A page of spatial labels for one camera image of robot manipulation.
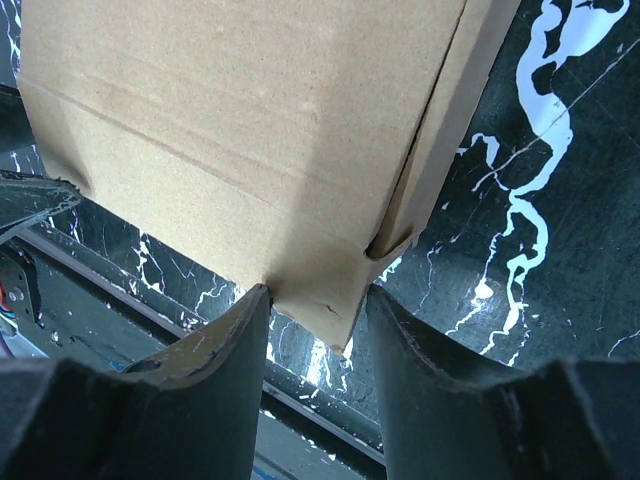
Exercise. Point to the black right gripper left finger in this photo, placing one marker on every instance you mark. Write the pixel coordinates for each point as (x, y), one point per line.
(189, 411)

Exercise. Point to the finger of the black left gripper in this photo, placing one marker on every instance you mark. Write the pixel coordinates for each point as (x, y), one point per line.
(28, 199)

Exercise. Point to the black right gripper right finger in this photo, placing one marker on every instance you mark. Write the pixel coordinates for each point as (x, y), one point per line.
(447, 412)

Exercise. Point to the brown cardboard box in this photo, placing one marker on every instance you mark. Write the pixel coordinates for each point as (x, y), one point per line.
(298, 144)

